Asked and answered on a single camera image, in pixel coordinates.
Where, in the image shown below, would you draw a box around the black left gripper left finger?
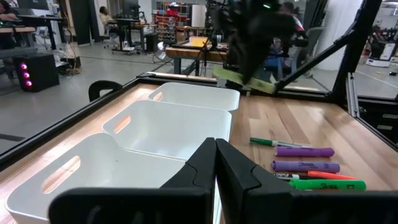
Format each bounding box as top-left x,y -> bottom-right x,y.
48,137 -> 218,224

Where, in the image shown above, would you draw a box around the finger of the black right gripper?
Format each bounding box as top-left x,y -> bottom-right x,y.
239,52 -> 253,84
252,51 -> 267,83

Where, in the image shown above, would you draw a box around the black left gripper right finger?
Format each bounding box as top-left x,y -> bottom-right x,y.
216,138 -> 398,224

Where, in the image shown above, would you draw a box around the yellow-green highlighter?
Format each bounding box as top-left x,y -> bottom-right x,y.
213,67 -> 277,95

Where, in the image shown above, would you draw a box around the purple highlighter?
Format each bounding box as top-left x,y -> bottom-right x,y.
270,160 -> 341,174
274,146 -> 336,158

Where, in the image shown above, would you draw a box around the green dry-erase marker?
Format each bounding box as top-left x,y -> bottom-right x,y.
249,137 -> 310,149

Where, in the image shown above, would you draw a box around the green highlighter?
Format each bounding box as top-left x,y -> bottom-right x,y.
289,179 -> 367,192

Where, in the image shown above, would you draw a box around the orange cap fine marker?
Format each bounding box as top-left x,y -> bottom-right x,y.
273,170 -> 358,181

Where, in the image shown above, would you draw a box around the person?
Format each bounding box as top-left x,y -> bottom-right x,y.
0,0 -> 19,22
262,1 -> 312,83
98,5 -> 122,35

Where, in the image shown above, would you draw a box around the white plastic bin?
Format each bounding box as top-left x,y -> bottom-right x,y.
101,100 -> 233,162
147,82 -> 241,112
5,133 -> 223,224

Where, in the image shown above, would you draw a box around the wooden workbench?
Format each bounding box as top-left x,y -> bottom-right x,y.
164,35 -> 233,77

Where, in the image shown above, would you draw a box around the white cabinet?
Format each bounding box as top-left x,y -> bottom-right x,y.
191,4 -> 208,28

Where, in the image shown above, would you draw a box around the shelf with red bins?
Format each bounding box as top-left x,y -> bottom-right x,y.
153,2 -> 191,43

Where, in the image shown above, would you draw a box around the black box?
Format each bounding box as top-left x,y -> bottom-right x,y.
145,32 -> 159,53

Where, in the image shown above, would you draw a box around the white machine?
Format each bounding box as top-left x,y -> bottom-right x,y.
365,26 -> 398,68

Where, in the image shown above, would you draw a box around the black desk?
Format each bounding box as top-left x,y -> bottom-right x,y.
17,14 -> 68,50
111,17 -> 158,55

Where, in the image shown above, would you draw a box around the black computer tower pink lights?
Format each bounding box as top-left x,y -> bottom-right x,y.
12,52 -> 60,93

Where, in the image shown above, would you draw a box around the wooden top desk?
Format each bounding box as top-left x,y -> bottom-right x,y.
0,26 -> 38,60

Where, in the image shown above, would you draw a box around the black aluminium rig frame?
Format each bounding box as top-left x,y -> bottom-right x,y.
0,0 -> 398,170

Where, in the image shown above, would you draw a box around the black hook bracket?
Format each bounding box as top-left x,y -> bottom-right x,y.
88,80 -> 124,103

